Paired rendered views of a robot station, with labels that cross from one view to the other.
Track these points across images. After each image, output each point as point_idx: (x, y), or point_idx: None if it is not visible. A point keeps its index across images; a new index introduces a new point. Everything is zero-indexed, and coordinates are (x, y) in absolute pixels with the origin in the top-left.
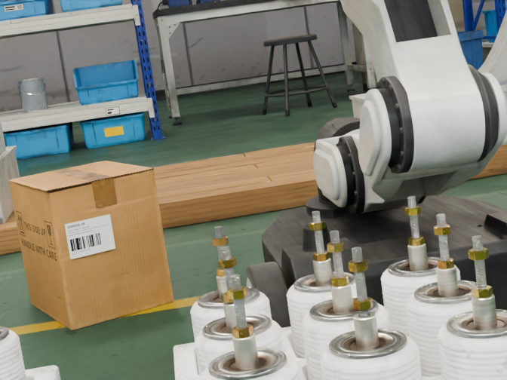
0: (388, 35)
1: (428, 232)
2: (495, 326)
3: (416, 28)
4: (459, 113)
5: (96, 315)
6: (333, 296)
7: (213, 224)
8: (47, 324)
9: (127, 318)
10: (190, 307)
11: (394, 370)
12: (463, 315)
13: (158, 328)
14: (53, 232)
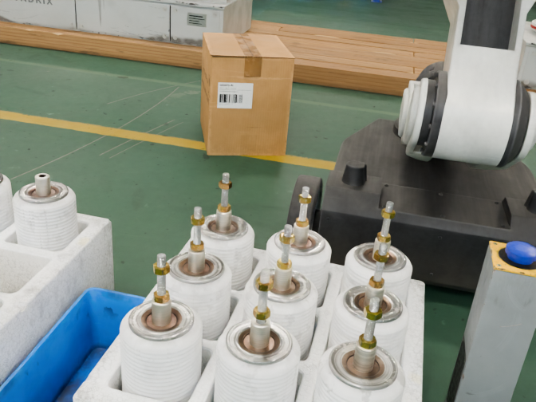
0: (455, 35)
1: (460, 187)
2: (368, 372)
3: (493, 31)
4: (486, 128)
5: (226, 150)
6: (274, 273)
7: (357, 93)
8: (197, 143)
9: (247, 159)
10: (291, 166)
11: (259, 380)
12: (355, 344)
13: (258, 175)
14: (210, 85)
